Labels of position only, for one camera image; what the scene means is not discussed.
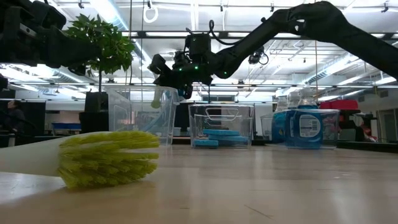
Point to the red plastic crate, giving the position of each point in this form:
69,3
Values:
339,104

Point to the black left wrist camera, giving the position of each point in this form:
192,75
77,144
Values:
51,15

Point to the black plant pot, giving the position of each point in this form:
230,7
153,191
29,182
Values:
96,112

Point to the tall clear plastic tub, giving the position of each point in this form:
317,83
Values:
130,118

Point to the white LED light bar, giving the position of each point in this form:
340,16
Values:
168,34

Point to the green leafy plant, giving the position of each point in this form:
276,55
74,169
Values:
102,43

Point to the light blue sponge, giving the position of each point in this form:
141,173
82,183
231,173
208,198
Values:
230,138
205,143
220,132

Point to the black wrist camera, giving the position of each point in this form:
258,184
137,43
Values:
51,15
199,43

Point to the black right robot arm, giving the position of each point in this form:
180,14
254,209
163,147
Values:
326,21

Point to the blue bin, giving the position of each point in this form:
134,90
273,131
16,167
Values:
65,126

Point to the low clear plastic bin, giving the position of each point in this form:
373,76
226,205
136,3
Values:
267,130
242,118

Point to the blue dish soap bottle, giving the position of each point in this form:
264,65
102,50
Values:
306,127
280,127

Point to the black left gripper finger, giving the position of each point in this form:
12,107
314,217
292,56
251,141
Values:
77,70
68,51

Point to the yellow dish brush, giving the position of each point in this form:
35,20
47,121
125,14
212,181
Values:
156,99
102,158

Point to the blue dish brush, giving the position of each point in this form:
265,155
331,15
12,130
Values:
168,102

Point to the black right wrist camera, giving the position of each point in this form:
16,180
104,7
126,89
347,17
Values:
199,43

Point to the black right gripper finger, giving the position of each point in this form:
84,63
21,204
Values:
160,65
166,82

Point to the person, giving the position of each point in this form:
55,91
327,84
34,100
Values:
15,118

